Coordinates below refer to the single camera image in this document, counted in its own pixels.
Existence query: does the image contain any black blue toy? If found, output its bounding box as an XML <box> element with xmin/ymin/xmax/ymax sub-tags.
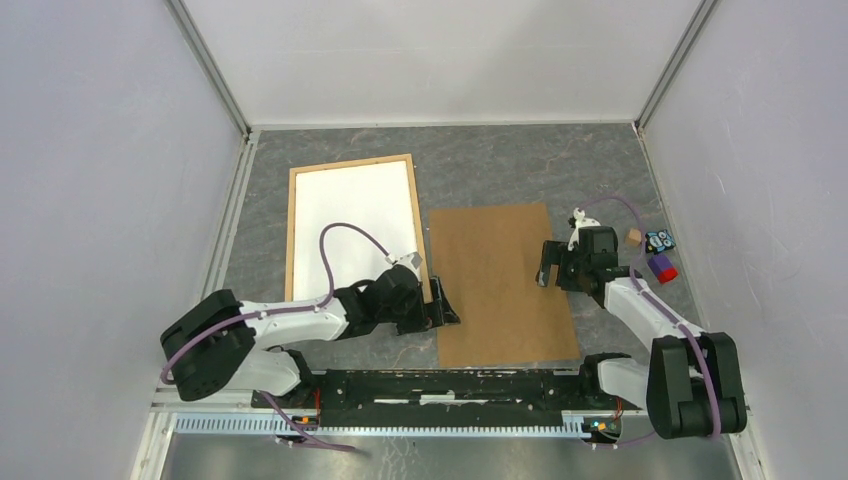
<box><xmin>644</xmin><ymin>229</ymin><xmax>677</xmax><ymax>255</ymax></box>

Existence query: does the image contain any brown backing board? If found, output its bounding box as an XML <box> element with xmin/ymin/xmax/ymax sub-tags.
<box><xmin>428</xmin><ymin>203</ymin><xmax>580</xmax><ymax>368</ymax></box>

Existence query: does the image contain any white slotted cable duct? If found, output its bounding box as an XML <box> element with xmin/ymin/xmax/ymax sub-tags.
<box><xmin>174</xmin><ymin>413</ymin><xmax>621</xmax><ymax>440</ymax></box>

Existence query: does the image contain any sunflower photo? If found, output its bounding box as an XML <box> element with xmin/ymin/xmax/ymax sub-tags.
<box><xmin>292</xmin><ymin>159</ymin><xmax>425</xmax><ymax>303</ymax></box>

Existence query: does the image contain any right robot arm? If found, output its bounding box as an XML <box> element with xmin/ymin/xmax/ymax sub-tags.
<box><xmin>536</xmin><ymin>226</ymin><xmax>748</xmax><ymax>440</ymax></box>

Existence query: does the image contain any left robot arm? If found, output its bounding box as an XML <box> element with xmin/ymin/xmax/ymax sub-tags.
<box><xmin>160</xmin><ymin>265</ymin><xmax>461</xmax><ymax>408</ymax></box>

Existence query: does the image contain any wooden picture frame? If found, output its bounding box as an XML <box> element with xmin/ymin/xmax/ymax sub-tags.
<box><xmin>284</xmin><ymin>153</ymin><xmax>434</xmax><ymax>305</ymax></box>

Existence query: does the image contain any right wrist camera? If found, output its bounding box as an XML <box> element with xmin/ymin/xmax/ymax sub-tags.
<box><xmin>567</xmin><ymin>207</ymin><xmax>600</xmax><ymax>251</ymax></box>

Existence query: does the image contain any small wooden cube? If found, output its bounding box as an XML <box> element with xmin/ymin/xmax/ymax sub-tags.
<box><xmin>625</xmin><ymin>228</ymin><xmax>644</xmax><ymax>247</ymax></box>

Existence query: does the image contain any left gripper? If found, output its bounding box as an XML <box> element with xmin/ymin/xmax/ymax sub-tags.
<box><xmin>378</xmin><ymin>275</ymin><xmax>459</xmax><ymax>336</ymax></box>

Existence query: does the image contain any red purple block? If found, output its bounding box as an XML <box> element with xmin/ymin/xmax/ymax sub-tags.
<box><xmin>647</xmin><ymin>253</ymin><xmax>679</xmax><ymax>285</ymax></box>

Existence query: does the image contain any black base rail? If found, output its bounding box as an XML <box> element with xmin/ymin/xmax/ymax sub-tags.
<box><xmin>251</xmin><ymin>369</ymin><xmax>640</xmax><ymax>428</ymax></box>

